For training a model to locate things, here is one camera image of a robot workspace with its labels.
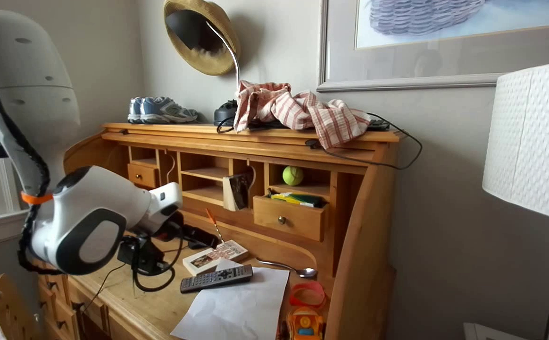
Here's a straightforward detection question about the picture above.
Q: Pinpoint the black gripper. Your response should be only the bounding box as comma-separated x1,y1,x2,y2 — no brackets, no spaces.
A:
117,213,187,277

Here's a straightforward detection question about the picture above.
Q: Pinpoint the white paperback book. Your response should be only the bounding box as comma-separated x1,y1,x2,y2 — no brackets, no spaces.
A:
181,238,251,277

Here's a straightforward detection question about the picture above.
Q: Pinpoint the orange pen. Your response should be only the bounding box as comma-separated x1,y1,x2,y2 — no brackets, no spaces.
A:
204,207,225,243

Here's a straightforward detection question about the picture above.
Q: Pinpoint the small wooden drawer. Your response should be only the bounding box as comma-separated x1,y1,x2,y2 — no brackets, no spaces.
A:
127,160,162,190

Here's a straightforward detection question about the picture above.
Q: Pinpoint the grey remote control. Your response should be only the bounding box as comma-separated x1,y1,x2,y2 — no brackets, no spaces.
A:
179,262,255,294

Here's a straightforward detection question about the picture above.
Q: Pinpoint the white paper sheet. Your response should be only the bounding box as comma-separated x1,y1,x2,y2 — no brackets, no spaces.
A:
170,266,293,340

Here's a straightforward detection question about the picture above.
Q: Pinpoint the white blue sneaker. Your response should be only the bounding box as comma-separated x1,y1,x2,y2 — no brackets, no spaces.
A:
138,94,204,124
127,94,145,124

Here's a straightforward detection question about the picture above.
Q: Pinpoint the wooden chair back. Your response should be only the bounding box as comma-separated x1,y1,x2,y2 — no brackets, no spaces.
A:
0,272,38,340

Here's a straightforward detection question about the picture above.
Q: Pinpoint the black round object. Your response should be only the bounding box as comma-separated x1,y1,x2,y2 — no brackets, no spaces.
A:
213,98,242,136

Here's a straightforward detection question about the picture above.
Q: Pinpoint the wooden drawer metal knob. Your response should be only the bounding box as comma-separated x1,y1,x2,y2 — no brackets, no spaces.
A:
251,194,330,243

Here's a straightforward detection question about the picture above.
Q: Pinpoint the green yellow flat item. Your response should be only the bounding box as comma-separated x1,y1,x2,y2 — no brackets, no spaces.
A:
268,190,327,209

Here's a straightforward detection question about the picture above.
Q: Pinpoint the yellow tennis ball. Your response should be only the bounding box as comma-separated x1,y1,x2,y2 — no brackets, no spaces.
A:
281,164,306,188

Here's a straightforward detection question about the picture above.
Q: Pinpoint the red white striped cloth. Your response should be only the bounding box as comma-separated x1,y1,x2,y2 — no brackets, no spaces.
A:
232,79,372,151

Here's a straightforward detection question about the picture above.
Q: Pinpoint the wooden roll-top desk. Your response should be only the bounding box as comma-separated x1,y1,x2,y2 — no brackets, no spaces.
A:
34,120,404,340

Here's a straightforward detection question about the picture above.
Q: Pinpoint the gold desk lamp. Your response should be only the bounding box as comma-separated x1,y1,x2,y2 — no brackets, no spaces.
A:
162,0,244,90

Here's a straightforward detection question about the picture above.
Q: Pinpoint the white lampshade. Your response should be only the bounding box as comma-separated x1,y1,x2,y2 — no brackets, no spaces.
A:
479,58,549,224

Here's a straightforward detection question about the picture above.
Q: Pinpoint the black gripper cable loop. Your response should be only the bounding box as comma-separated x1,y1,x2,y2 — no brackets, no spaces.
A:
130,234,187,292

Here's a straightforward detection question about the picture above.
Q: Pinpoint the black mouse cable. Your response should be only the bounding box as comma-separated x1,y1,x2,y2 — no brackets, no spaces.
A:
74,260,130,313

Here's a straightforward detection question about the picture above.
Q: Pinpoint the orange velcro strap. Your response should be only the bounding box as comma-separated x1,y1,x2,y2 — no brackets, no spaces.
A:
19,188,55,207

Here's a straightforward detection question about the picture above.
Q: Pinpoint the red plastic ring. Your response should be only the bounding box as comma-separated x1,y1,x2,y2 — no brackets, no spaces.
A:
287,277,330,309

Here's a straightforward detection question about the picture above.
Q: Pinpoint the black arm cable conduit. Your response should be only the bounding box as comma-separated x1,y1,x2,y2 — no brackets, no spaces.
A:
0,62,55,275

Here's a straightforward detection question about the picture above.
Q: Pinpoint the black cable near cloth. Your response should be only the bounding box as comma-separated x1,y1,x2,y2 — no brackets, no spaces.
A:
304,111,425,171

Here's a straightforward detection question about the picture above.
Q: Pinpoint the framed wall picture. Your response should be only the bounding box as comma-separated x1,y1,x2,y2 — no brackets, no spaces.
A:
317,0,549,92

